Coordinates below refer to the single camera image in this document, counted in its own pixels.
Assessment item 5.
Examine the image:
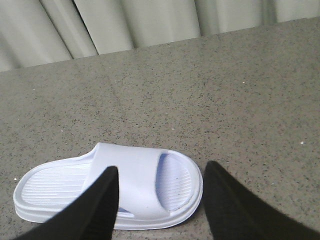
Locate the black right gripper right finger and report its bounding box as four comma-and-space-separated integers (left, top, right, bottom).
203, 161, 320, 240

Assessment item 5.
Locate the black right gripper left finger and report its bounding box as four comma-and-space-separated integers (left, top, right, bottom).
16, 166, 119, 240

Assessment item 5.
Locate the pale green curtain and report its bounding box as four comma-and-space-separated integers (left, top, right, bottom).
0, 0, 320, 71

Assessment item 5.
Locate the light blue slipper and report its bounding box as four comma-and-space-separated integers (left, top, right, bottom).
13, 142, 203, 230

